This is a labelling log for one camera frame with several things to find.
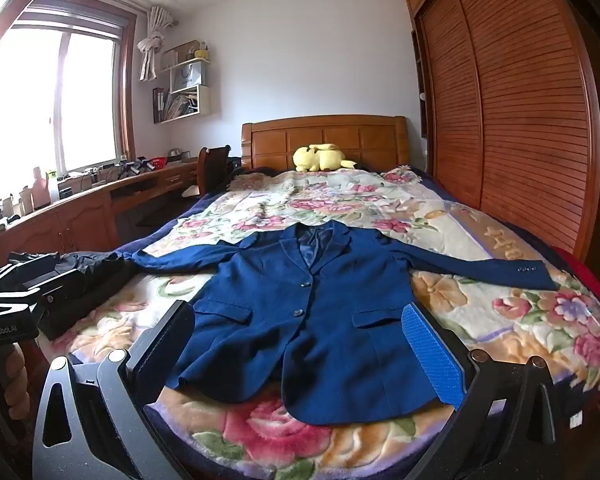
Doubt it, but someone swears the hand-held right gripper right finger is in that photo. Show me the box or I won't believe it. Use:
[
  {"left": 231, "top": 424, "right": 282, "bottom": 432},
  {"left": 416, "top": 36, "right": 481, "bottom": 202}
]
[{"left": 401, "top": 304, "right": 576, "bottom": 480}]

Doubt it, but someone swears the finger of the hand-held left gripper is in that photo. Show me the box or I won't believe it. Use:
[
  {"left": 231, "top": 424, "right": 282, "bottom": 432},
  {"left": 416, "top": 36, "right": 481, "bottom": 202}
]
[
  {"left": 0, "top": 270, "right": 87, "bottom": 320},
  {"left": 0, "top": 255, "right": 59, "bottom": 294}
]

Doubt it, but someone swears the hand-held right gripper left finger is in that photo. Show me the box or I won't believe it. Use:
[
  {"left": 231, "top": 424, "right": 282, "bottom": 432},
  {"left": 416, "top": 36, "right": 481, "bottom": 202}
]
[{"left": 32, "top": 300, "right": 196, "bottom": 480}]

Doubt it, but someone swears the blue suit jacket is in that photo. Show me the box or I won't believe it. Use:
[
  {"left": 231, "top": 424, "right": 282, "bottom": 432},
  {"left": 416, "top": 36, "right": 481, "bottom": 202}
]
[{"left": 130, "top": 220, "right": 558, "bottom": 426}]

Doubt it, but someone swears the black clothes pile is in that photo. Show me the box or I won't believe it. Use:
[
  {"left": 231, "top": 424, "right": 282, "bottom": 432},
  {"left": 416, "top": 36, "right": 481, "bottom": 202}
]
[{"left": 7, "top": 251, "right": 136, "bottom": 338}]

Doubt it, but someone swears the person's left hand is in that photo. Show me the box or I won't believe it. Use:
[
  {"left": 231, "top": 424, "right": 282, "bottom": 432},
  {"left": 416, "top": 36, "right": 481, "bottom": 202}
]
[{"left": 2, "top": 346, "right": 32, "bottom": 409}]

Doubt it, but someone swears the wooden desk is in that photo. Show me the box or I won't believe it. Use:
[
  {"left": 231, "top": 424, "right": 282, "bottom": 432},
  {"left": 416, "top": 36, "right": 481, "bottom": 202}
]
[{"left": 0, "top": 160, "right": 201, "bottom": 271}]

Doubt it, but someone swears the white bottle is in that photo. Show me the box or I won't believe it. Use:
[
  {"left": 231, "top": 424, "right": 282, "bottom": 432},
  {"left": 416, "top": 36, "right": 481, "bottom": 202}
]
[{"left": 32, "top": 166, "right": 51, "bottom": 207}]

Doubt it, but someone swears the floral blanket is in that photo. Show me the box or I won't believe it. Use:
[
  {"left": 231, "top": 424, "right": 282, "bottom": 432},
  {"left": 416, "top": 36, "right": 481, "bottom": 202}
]
[{"left": 45, "top": 165, "right": 600, "bottom": 480}]

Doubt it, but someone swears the navy bed sheet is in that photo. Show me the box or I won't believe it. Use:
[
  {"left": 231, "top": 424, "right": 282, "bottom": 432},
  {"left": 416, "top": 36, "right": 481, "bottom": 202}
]
[{"left": 111, "top": 166, "right": 261, "bottom": 261}]

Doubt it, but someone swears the wooden chair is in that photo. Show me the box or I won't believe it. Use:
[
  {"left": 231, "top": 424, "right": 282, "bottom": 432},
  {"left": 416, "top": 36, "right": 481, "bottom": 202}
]
[{"left": 196, "top": 145, "right": 232, "bottom": 196}]

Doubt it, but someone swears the red cloth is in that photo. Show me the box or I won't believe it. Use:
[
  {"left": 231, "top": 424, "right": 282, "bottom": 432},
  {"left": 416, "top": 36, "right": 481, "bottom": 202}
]
[{"left": 555, "top": 245, "right": 600, "bottom": 311}]

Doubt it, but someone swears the window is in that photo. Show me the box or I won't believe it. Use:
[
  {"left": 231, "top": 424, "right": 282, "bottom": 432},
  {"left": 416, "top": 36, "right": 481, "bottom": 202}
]
[{"left": 0, "top": 7, "right": 138, "bottom": 196}]

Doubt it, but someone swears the yellow plush toy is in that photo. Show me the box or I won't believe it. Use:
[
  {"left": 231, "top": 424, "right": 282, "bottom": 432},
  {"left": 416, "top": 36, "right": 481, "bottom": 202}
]
[{"left": 293, "top": 143, "right": 357, "bottom": 172}]

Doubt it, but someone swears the wooden bed headboard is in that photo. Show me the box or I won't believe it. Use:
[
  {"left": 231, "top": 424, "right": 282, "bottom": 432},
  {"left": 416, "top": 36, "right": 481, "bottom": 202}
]
[{"left": 241, "top": 116, "right": 411, "bottom": 171}]

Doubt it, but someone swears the white paper bag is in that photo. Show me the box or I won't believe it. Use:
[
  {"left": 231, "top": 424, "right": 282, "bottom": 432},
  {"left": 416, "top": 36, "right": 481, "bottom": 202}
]
[{"left": 177, "top": 62, "right": 203, "bottom": 87}]

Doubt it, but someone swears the tied beige curtain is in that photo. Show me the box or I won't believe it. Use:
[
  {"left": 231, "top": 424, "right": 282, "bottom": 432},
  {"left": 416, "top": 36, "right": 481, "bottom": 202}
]
[{"left": 137, "top": 6, "right": 178, "bottom": 82}]

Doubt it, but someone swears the wooden slatted wardrobe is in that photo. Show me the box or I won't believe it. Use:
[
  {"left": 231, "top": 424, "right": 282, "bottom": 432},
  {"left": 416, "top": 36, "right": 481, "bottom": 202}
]
[{"left": 402, "top": 0, "right": 600, "bottom": 271}]

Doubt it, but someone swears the white wall shelf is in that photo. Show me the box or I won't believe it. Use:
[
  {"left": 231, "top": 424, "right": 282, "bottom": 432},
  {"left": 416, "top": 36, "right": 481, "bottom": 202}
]
[{"left": 152, "top": 40, "right": 212, "bottom": 125}]

